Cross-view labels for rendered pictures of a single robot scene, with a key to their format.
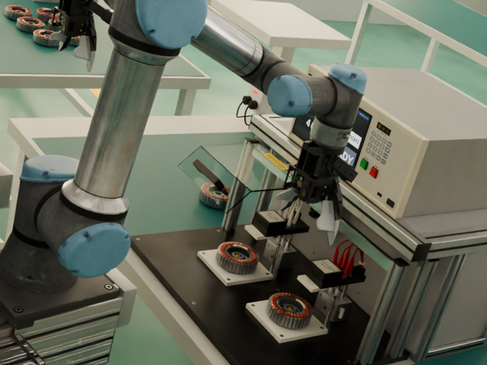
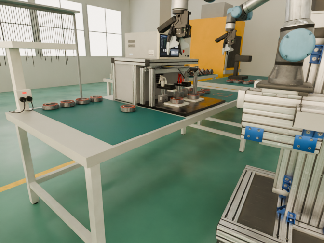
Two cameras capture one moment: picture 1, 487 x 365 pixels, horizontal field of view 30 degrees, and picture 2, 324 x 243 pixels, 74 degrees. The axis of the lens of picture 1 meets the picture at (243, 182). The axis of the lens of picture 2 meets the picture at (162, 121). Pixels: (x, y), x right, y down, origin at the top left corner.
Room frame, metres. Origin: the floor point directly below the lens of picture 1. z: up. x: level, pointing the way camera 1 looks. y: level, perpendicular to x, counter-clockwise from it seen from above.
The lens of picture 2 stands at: (2.53, 1.62, 1.16)
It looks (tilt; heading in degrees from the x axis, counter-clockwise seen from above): 18 degrees down; 260
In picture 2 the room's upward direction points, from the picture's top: 1 degrees clockwise
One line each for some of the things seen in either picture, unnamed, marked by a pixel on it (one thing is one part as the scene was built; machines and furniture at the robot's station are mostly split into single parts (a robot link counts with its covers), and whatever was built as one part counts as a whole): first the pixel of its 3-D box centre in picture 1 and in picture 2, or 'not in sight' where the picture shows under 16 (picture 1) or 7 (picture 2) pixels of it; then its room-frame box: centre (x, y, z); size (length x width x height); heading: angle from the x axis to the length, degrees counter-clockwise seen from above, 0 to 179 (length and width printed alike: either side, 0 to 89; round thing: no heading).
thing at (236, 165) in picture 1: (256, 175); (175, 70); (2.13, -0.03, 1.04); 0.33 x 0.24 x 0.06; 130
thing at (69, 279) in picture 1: (42, 248); not in sight; (1.44, 0.33, 1.09); 0.15 x 0.15 x 0.10
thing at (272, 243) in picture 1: (280, 253); (163, 98); (2.20, -0.15, 0.80); 0.08 x 0.05 x 0.06; 40
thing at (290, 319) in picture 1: (289, 310); (193, 96); (1.92, -0.19, 0.80); 0.11 x 0.11 x 0.04
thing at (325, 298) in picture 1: (333, 303); (179, 94); (2.01, -0.30, 0.80); 0.08 x 0.05 x 0.06; 40
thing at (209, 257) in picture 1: (235, 265); (176, 103); (2.10, -0.04, 0.78); 0.15 x 0.15 x 0.01; 40
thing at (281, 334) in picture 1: (286, 318); (192, 99); (1.92, -0.19, 0.78); 0.15 x 0.15 x 0.01; 40
